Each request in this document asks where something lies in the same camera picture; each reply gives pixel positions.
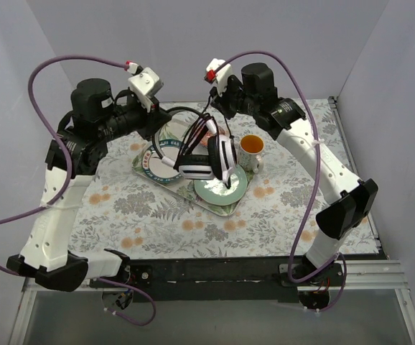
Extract green floral plate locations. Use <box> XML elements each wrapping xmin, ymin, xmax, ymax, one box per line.
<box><xmin>194</xmin><ymin>165</ymin><xmax>248</xmax><ymax>206</ymax></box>

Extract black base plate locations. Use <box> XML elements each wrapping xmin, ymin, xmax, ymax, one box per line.
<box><xmin>88</xmin><ymin>257</ymin><xmax>345</xmax><ymax>303</ymax></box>

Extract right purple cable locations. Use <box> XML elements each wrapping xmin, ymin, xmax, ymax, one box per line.
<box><xmin>214</xmin><ymin>50</ymin><xmax>347</xmax><ymax>312</ymax></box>

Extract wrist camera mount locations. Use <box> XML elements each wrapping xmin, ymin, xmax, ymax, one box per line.
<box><xmin>125</xmin><ymin>61</ymin><xmax>164</xmax><ymax>113</ymax></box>
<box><xmin>205</xmin><ymin>58</ymin><xmax>233</xmax><ymax>96</ymax></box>

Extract black white headphones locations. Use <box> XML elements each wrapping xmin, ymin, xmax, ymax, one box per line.
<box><xmin>151</xmin><ymin>106</ymin><xmax>238</xmax><ymax>188</ymax></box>

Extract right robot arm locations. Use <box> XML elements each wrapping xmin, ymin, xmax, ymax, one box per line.
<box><xmin>205</xmin><ymin>62</ymin><xmax>378</xmax><ymax>286</ymax></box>

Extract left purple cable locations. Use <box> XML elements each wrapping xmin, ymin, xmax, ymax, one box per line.
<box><xmin>0</xmin><ymin>55</ymin><xmax>157</xmax><ymax>327</ymax></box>

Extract white plate teal rim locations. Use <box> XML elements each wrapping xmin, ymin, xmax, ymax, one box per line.
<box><xmin>141</xmin><ymin>139</ymin><xmax>182</xmax><ymax>184</ymax></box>

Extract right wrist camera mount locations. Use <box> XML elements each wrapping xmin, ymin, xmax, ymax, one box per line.
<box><xmin>205</xmin><ymin>58</ymin><xmax>233</xmax><ymax>96</ymax></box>

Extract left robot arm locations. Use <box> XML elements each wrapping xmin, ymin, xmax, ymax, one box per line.
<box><xmin>6</xmin><ymin>78</ymin><xmax>172</xmax><ymax>292</ymax></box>

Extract red patterned bowl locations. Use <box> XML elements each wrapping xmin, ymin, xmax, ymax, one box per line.
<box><xmin>200</xmin><ymin>127</ymin><xmax>225</xmax><ymax>147</ymax></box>

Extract white mug yellow inside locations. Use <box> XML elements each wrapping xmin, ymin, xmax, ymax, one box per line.
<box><xmin>238</xmin><ymin>134</ymin><xmax>264</xmax><ymax>174</ymax></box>

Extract purple cable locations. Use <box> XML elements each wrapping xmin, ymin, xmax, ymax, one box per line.
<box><xmin>214</xmin><ymin>50</ymin><xmax>347</xmax><ymax>312</ymax></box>
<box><xmin>0</xmin><ymin>55</ymin><xmax>157</xmax><ymax>327</ymax></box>

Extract floral tablecloth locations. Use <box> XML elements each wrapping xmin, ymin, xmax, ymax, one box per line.
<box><xmin>52</xmin><ymin>99</ymin><xmax>379</xmax><ymax>259</ymax></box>

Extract aluminium frame rail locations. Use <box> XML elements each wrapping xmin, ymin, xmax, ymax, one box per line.
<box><xmin>10</xmin><ymin>257</ymin><xmax>415</xmax><ymax>344</ymax></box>

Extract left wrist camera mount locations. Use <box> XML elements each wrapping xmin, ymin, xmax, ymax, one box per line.
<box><xmin>125</xmin><ymin>61</ymin><xmax>164</xmax><ymax>113</ymax></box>

